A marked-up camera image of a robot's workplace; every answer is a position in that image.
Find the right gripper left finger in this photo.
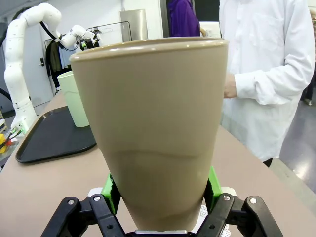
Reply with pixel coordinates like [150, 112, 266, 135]
[40, 172, 126, 237]

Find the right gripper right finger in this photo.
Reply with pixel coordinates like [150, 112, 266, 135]
[195, 166, 284, 237]

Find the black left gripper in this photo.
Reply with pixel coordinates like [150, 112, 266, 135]
[79, 34, 101, 51]

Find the white lace paper coaster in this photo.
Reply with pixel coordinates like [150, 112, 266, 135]
[196, 204, 233, 237]

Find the light green tall cup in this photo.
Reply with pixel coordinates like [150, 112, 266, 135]
[57, 70, 90, 128]

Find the brown tall cup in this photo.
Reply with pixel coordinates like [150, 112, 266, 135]
[69, 37, 230, 233]

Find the person's left forearm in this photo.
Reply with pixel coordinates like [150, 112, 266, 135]
[233, 61, 312, 106]

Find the person's left hand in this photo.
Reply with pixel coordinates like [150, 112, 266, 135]
[223, 73, 238, 99]

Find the hanging dark jacket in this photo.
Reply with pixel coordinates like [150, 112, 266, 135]
[45, 40, 64, 89]

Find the grey metal cabinet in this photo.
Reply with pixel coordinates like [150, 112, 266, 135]
[119, 9, 149, 42]

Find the black plastic tray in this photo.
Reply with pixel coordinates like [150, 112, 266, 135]
[15, 105, 97, 164]

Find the bystander in blue jacket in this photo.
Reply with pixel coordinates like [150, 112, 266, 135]
[166, 0, 201, 38]

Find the yellow tool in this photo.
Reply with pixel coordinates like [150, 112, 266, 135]
[0, 134, 8, 154]

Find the person in white shirt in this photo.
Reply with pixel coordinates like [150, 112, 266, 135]
[218, 0, 316, 168]

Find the black clothes rack frame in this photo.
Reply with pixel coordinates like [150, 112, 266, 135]
[44, 21, 131, 75]

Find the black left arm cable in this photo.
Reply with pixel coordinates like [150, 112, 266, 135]
[39, 21, 75, 50]

